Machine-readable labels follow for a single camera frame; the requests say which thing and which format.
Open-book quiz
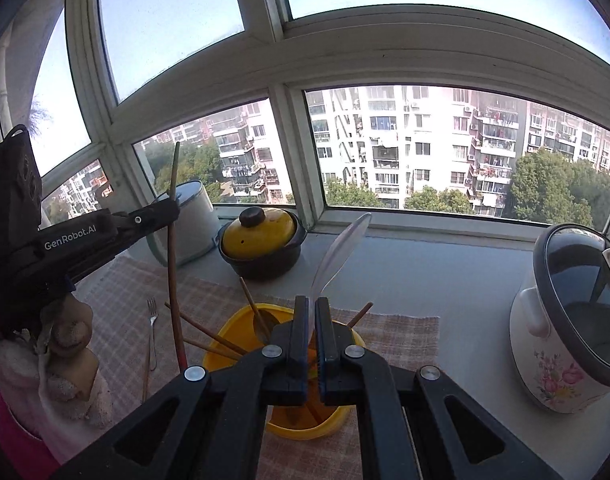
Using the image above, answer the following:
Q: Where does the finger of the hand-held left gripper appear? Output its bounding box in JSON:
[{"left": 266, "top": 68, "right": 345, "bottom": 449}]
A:
[{"left": 112, "top": 201, "right": 182, "bottom": 256}]

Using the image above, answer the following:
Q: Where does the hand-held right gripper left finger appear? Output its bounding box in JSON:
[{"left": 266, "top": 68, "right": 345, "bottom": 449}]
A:
[{"left": 50, "top": 295, "right": 310, "bottom": 480}]

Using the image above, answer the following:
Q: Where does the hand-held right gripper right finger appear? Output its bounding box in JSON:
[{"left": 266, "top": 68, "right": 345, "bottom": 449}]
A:
[{"left": 315, "top": 296, "right": 566, "bottom": 480}]

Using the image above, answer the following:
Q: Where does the brown wooden chopstick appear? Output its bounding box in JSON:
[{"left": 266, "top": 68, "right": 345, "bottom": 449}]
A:
[
  {"left": 346, "top": 301, "right": 374, "bottom": 330},
  {"left": 164, "top": 301, "right": 248, "bottom": 357},
  {"left": 184, "top": 338, "right": 238, "bottom": 362}
]

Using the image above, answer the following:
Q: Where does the brown chopstick with red end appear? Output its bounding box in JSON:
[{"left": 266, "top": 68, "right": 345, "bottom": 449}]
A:
[{"left": 167, "top": 141, "right": 190, "bottom": 372}]

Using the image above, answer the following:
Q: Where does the wooden spoon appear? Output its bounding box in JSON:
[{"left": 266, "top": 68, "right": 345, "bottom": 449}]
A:
[{"left": 238, "top": 276, "right": 266, "bottom": 333}]

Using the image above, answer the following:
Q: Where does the yellow plastic container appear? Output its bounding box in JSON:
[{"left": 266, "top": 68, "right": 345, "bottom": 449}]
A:
[{"left": 203, "top": 303, "right": 366, "bottom": 441}]

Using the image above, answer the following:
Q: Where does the clear plastic spoon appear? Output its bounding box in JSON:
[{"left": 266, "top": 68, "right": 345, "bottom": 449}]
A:
[{"left": 307, "top": 211, "right": 374, "bottom": 341}]

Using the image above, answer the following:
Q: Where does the person's left forearm pink sleeve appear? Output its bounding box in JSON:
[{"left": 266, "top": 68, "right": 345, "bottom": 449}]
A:
[{"left": 0, "top": 392, "right": 63, "bottom": 467}]

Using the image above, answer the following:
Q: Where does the person's left hand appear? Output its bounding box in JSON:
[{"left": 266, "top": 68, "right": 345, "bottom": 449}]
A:
[{"left": 0, "top": 292, "right": 114, "bottom": 441}]

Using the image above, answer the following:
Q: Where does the white pot with glass lid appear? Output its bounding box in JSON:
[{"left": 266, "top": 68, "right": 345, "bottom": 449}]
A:
[{"left": 146, "top": 180, "right": 220, "bottom": 268}]

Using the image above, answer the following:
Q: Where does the checked woven cloth mat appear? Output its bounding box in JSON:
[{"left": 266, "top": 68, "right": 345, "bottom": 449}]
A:
[{"left": 72, "top": 255, "right": 440, "bottom": 480}]

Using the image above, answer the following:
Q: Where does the black clay pot yellow lid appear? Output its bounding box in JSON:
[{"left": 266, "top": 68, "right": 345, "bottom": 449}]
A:
[{"left": 218, "top": 206, "right": 306, "bottom": 281}]

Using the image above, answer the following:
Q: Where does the metal fork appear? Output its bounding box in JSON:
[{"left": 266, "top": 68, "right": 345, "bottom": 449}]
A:
[{"left": 146, "top": 297, "right": 160, "bottom": 372}]

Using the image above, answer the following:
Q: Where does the white floral slow cooker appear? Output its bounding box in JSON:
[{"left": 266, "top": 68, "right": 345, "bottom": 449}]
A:
[{"left": 509, "top": 222, "right": 610, "bottom": 415}]

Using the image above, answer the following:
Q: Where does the white window frame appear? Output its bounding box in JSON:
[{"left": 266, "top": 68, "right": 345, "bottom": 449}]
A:
[{"left": 0, "top": 0, "right": 610, "bottom": 256}]

